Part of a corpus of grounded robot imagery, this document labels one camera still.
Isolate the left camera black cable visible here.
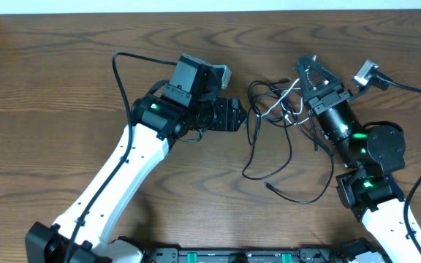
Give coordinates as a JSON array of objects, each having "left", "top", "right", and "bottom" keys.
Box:
[{"left": 62, "top": 50, "right": 178, "bottom": 263}]

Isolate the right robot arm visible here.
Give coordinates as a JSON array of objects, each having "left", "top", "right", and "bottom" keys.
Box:
[{"left": 295, "top": 56, "right": 421, "bottom": 262}]

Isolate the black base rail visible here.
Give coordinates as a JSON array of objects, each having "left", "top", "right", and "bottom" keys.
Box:
[{"left": 107, "top": 236, "right": 394, "bottom": 263}]

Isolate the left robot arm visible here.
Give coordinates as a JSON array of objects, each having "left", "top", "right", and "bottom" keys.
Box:
[{"left": 25, "top": 54, "right": 246, "bottom": 262}]

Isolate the white cable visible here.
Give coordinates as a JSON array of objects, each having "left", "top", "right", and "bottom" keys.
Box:
[{"left": 259, "top": 77, "right": 312, "bottom": 125}]

